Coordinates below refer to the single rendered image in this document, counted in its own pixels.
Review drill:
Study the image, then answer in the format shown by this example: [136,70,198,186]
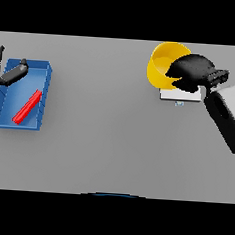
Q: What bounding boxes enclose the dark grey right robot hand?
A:
[163,51,232,96]

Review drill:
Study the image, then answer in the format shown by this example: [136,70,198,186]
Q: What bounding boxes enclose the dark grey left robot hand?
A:
[0,45,30,92]

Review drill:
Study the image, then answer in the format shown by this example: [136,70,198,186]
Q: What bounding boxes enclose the yellow bowl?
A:
[145,40,193,92]

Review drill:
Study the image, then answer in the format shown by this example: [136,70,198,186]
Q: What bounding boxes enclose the red beaker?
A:
[11,88,43,127]

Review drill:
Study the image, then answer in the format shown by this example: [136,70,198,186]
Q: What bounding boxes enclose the pale square measuring scale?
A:
[158,83,204,108]

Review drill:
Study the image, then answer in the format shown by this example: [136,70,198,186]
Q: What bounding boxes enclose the blue tray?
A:
[0,57,54,132]

